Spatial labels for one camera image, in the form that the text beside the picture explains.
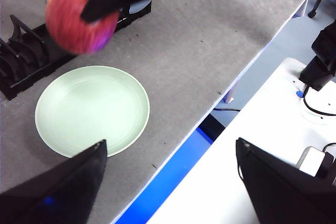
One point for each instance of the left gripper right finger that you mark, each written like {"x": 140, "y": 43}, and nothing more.
{"x": 288, "y": 197}

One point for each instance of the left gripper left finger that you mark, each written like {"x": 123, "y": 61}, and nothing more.
{"x": 52, "y": 195}

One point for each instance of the red apple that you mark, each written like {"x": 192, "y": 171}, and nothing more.
{"x": 68, "y": 27}

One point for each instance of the green plate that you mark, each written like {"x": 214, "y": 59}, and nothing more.
{"x": 92, "y": 108}

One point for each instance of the black plate rack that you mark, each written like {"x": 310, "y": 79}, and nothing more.
{"x": 29, "y": 66}

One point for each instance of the white and black box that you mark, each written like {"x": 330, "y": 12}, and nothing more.
{"x": 312, "y": 159}

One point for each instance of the white robot stand top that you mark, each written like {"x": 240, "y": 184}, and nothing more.
{"x": 262, "y": 119}

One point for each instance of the white table leg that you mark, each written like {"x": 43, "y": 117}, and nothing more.
{"x": 230, "y": 95}

